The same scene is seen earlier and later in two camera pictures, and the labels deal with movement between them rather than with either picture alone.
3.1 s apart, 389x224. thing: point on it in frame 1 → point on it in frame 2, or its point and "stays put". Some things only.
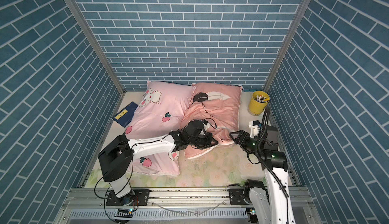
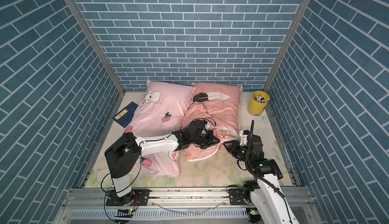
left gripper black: [208, 138] stays put
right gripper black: [242, 142] → [233, 147]
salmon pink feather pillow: [218, 105] stays put
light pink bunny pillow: [160, 111] stays put
